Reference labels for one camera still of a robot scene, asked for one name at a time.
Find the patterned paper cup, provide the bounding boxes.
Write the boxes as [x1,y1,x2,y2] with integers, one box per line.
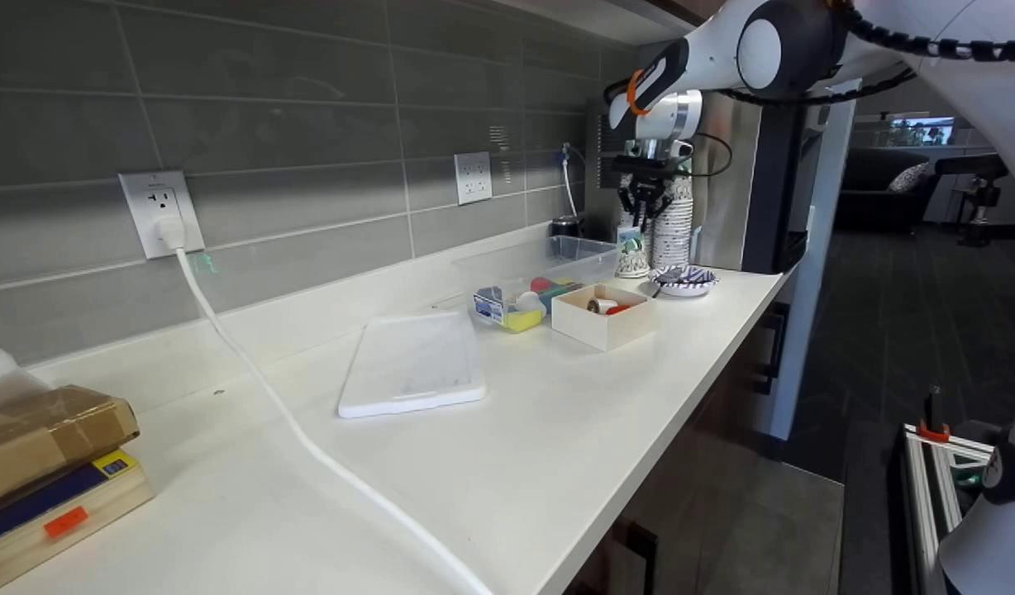
[613,221,650,280]

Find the wooden upper cabinet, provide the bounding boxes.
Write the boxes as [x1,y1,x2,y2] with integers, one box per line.
[487,0,683,49]

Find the white power cable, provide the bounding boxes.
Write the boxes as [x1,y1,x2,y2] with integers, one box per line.
[156,219,498,595]

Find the light wooden box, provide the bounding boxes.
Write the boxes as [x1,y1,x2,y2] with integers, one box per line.
[549,278,656,353]

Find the clear plastic bin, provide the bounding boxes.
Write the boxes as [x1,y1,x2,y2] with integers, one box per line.
[450,232,622,333]

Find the brown cardboard box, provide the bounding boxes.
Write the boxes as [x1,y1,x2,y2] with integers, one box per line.
[0,381,143,509]

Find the orange black bar clamp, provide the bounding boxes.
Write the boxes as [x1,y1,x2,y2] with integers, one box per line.
[913,385,959,448]

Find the black tripod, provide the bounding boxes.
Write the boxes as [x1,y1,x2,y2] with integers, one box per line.
[933,149,1015,241]

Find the green block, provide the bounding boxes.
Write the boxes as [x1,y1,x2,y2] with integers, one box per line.
[538,280,585,313]

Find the background monitor screen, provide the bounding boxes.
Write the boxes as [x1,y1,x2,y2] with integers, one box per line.
[884,108,959,151]

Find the aluminium profile robot stand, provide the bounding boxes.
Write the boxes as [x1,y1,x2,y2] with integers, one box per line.
[900,421,1002,595]

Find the wooden box with orange label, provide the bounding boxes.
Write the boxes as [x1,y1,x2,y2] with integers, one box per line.
[0,470,159,595]

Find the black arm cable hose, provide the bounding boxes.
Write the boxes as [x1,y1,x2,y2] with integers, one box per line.
[833,0,1015,67]

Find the tall patterned cup stack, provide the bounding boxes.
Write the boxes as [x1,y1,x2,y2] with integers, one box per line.
[650,162,697,274]

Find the white wall outlet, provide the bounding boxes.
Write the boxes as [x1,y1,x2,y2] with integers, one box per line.
[450,149,497,208]
[116,165,209,260]

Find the white chair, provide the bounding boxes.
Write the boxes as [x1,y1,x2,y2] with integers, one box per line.
[884,160,949,204]

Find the blue patterned paper plate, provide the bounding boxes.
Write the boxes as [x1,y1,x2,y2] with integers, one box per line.
[648,266,721,306]

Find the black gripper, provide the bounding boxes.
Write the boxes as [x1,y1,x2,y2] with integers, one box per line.
[613,139,694,224]

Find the dark wooden lower cabinets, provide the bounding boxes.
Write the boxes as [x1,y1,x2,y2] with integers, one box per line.
[566,298,797,595]

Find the blue yellow book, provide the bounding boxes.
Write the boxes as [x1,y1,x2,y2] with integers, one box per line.
[0,448,144,548]

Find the white water tube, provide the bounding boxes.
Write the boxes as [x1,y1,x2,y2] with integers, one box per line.
[555,139,585,224]

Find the black camera cable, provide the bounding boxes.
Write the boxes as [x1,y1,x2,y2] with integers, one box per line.
[688,128,743,183]

